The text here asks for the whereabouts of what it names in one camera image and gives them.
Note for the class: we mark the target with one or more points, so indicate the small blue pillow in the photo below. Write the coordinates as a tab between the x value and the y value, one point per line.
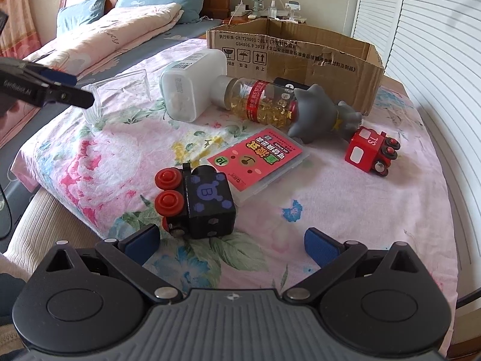
85	12

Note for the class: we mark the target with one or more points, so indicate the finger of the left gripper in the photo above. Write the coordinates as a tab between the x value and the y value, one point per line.
52	74
59	93

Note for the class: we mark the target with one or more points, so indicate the wooden nightstand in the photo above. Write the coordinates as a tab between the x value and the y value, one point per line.
233	20

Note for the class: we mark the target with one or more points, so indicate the red toy train car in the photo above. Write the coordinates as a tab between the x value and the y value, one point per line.
372	152

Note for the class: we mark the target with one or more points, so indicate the pink folded quilt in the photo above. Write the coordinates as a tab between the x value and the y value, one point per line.
88	47

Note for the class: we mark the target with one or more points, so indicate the white phone stand gadget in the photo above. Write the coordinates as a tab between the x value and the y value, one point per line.
293	9

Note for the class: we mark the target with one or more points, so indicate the clear plastic cup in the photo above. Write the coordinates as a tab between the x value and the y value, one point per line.
119	92

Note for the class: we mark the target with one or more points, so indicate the fish oil capsule bottle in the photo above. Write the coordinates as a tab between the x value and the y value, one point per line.
266	103

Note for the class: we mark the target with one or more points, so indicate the white plastic square container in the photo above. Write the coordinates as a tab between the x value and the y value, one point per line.
185	84

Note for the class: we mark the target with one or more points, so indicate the white louvered wardrobe door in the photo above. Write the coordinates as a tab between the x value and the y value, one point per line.
433	48

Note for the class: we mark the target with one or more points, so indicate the red refill box clear case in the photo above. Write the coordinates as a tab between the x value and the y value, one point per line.
257	161

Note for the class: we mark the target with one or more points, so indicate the small clear spray bottle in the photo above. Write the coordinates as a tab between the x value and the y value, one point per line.
272	10

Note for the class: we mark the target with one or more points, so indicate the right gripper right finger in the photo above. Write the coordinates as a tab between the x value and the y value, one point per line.
337	262

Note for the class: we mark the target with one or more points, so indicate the brown cardboard box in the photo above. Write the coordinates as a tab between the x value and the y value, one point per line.
347	69

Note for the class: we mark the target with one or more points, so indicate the white charger with cable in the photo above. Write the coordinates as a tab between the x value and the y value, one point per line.
241	9

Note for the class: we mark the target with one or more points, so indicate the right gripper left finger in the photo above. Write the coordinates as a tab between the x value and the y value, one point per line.
125	258

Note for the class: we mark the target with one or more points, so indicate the grey rubber cat toy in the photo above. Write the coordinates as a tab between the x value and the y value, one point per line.
318	117

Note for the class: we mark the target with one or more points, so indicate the black toy train block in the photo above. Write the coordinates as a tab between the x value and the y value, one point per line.
195	203

